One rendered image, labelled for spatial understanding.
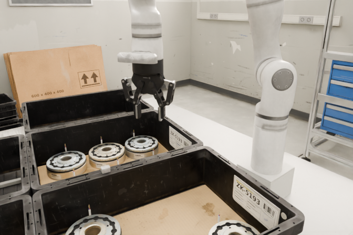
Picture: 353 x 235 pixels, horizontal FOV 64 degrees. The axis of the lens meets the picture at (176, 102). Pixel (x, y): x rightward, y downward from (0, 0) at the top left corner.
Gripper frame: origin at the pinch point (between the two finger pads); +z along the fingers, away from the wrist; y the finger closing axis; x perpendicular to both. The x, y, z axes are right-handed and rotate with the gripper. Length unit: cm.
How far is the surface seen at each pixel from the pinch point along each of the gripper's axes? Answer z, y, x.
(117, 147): 14.0, 12.5, -5.1
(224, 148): 30, -15, -44
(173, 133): 9.8, -3.2, -10.3
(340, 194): 30, -54, -23
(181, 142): 10.7, -6.7, -6.8
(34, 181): 7.2, 15.3, 24.2
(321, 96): 40, -75, -168
